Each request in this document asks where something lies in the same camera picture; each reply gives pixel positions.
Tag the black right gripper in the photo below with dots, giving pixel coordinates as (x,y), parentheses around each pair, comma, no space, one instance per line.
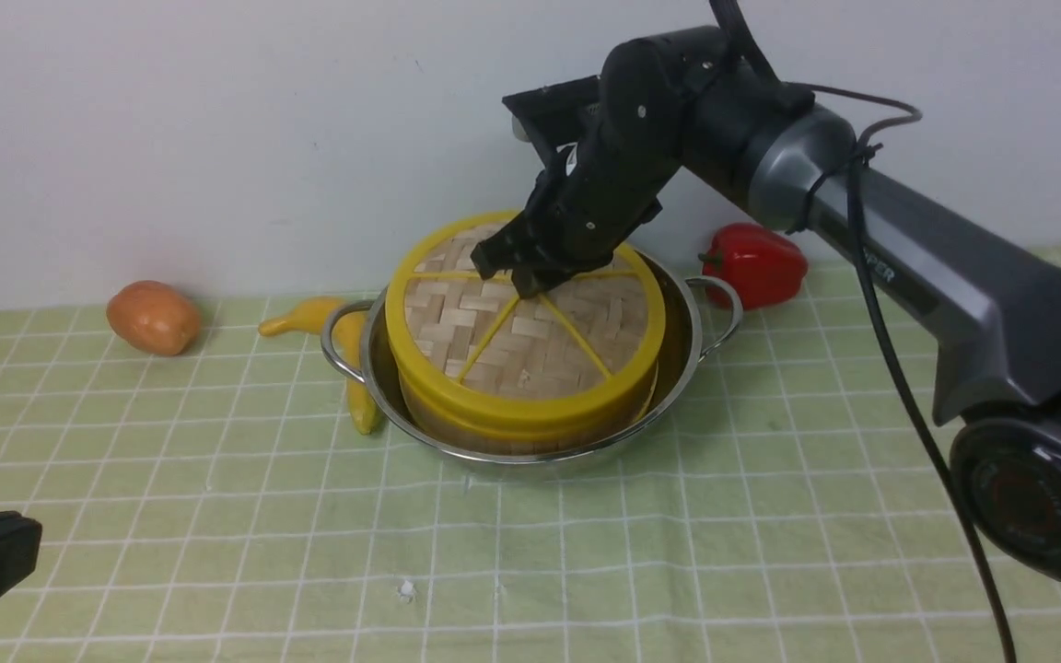
(576,217)

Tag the woven bamboo steamer lid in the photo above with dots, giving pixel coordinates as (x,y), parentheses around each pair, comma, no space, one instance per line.
(476,348)

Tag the bamboo steamer basket yellow rim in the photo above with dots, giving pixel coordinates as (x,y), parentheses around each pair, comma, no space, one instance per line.
(537,436)

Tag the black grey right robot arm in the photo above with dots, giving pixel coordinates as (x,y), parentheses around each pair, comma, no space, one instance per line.
(707,100)

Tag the yellow banana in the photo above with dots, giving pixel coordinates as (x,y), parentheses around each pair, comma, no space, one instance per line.
(309,316)

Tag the red bell pepper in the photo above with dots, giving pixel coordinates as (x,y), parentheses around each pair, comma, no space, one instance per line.
(763,267)

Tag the green checked tablecloth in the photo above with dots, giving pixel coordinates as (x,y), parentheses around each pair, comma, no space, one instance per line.
(221,507)

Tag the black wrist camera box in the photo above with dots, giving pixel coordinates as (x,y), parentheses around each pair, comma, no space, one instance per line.
(549,118)

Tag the stainless steel two-handled pot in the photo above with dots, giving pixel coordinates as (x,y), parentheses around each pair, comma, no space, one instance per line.
(684,348)

